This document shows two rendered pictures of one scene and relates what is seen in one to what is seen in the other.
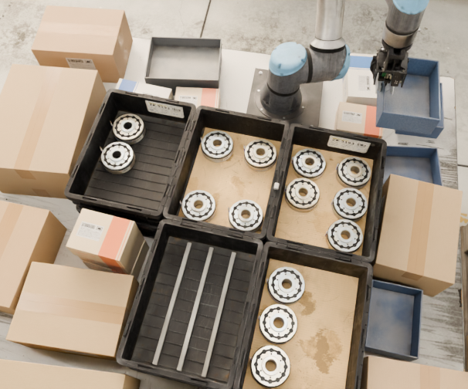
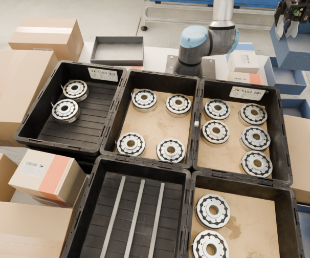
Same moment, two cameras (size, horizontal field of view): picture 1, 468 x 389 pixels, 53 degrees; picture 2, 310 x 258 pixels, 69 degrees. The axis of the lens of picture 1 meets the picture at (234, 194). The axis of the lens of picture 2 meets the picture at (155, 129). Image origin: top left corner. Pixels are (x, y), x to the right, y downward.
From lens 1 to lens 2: 0.60 m
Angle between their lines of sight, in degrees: 8
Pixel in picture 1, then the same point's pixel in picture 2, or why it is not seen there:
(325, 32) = (221, 14)
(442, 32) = (268, 51)
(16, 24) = not seen: hidden behind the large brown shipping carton
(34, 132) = not seen: outside the picture
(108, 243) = (48, 179)
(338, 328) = (266, 251)
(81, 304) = (20, 239)
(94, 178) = (46, 128)
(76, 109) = (34, 76)
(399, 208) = (296, 140)
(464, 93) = not seen: hidden behind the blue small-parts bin
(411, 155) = (285, 106)
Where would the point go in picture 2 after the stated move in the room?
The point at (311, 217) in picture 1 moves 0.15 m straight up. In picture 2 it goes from (224, 150) to (236, 128)
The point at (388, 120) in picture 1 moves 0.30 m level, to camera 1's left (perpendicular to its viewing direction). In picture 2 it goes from (292, 59) to (196, 64)
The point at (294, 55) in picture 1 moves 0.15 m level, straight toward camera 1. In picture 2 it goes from (199, 32) to (198, 55)
